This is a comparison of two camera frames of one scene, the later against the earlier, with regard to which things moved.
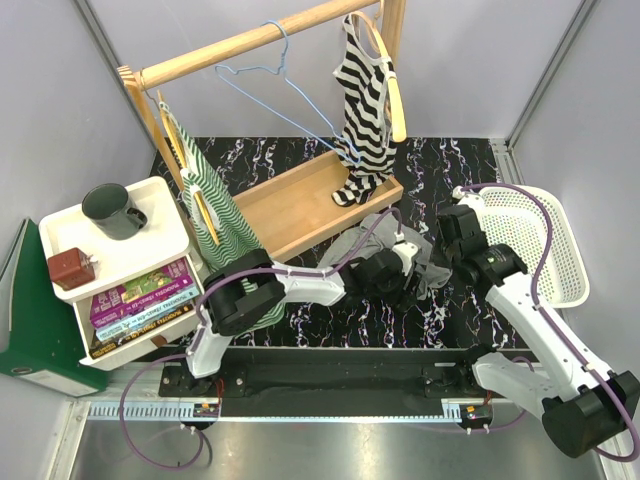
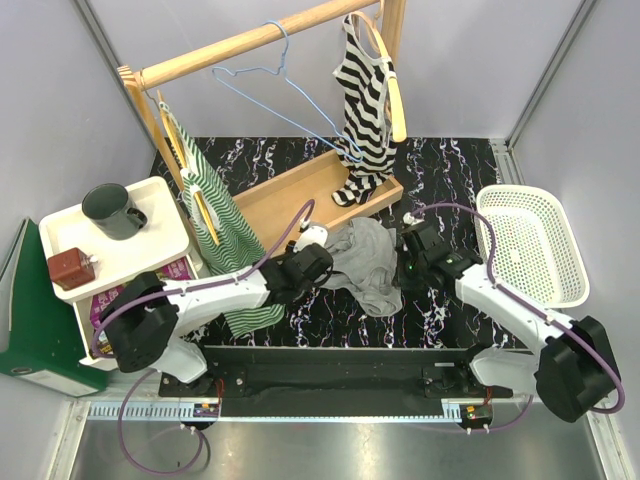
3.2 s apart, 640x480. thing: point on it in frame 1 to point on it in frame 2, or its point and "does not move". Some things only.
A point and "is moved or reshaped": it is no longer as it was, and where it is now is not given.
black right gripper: [439, 231] to [403, 253]
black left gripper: [399, 293] to [289, 251]
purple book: [109, 302] does not move
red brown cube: [72, 268] does not move
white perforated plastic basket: [519, 218] does not move
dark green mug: [110, 208] does not move
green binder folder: [38, 332] does not move
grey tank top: [378, 232] is moved or reshaped
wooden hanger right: [397, 110] does not move
